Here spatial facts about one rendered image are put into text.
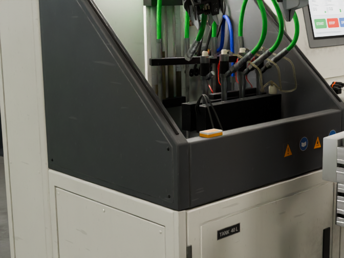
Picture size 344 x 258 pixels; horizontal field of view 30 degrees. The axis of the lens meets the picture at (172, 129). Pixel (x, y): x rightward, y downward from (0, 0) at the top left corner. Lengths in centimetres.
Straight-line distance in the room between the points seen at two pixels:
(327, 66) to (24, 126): 104
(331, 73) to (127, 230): 99
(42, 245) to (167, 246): 62
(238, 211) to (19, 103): 79
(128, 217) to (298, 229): 50
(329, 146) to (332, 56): 102
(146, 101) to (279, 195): 48
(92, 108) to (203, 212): 41
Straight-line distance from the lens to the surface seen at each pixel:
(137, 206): 162
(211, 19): 166
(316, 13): 229
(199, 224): 156
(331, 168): 135
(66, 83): 180
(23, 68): 200
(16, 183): 215
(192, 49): 172
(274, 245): 181
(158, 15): 199
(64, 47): 179
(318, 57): 226
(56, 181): 192
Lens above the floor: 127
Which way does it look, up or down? 11 degrees down
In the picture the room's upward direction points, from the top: 1 degrees counter-clockwise
